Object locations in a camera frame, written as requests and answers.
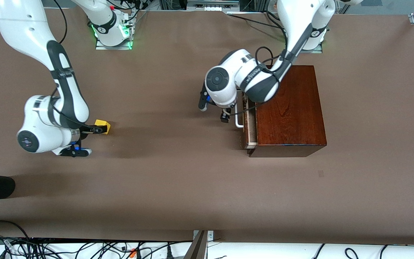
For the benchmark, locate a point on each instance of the yellow block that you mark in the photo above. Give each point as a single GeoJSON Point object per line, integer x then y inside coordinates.
{"type": "Point", "coordinates": [102, 122]}

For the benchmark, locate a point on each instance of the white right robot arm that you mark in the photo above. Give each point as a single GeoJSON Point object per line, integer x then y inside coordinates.
{"type": "Point", "coordinates": [23, 25]}

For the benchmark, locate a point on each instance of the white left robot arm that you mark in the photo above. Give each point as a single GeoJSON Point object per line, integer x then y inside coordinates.
{"type": "Point", "coordinates": [257, 77]}

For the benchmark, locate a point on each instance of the dark brown wooden cabinet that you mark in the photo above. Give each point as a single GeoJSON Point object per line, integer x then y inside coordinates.
{"type": "Point", "coordinates": [293, 118]}

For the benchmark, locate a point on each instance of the grey power strip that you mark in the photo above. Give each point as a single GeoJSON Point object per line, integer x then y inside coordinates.
{"type": "Point", "coordinates": [210, 8]}

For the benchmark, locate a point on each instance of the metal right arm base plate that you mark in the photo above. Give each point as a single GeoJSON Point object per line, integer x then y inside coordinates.
{"type": "Point", "coordinates": [113, 47]}

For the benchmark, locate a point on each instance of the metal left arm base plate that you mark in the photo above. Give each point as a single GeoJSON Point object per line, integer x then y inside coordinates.
{"type": "Point", "coordinates": [314, 50]}

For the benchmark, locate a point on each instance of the small metal bracket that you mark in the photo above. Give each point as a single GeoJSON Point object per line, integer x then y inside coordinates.
{"type": "Point", "coordinates": [210, 235]}

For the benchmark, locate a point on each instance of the dark metal post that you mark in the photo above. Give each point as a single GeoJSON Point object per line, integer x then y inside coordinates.
{"type": "Point", "coordinates": [197, 248]}

